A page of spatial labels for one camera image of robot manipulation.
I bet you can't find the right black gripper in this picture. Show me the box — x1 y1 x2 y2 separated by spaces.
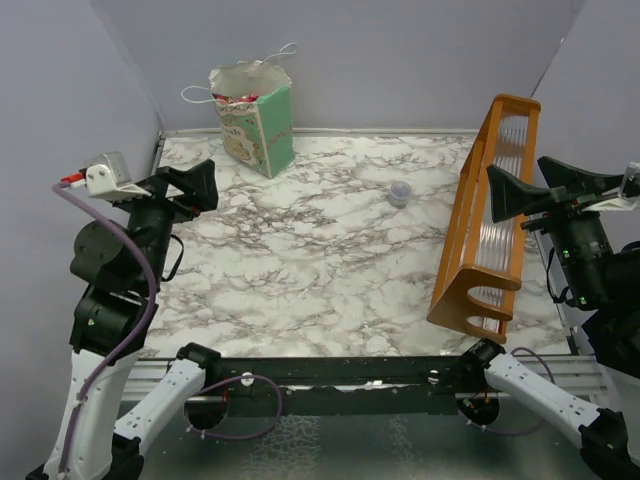
486 152 622 303

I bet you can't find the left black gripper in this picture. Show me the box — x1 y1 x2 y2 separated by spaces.
115 157 218 288

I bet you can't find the red snack packet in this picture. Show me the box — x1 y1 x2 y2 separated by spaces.
212 93 260 106

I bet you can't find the green paper gift bag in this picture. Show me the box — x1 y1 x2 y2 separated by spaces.
205 42 298 178

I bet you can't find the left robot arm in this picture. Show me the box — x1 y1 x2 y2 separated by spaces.
32 152 221 479

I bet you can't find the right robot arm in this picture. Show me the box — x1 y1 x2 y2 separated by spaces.
456 156 639 479

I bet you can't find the orange wooden rack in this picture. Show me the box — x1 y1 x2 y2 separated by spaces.
427 94 541 344

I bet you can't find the small clear plastic cup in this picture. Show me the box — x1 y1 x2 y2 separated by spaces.
388 181 412 209

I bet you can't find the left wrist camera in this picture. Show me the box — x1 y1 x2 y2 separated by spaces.
61 151 151 202

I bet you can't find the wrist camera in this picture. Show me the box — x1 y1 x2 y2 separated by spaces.
586 162 639 212
61 151 151 202

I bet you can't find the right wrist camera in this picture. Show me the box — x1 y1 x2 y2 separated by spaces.
586 162 639 212

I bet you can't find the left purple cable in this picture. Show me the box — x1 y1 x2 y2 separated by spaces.
52 182 161 476

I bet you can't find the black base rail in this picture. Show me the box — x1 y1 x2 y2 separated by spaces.
187 356 488 418

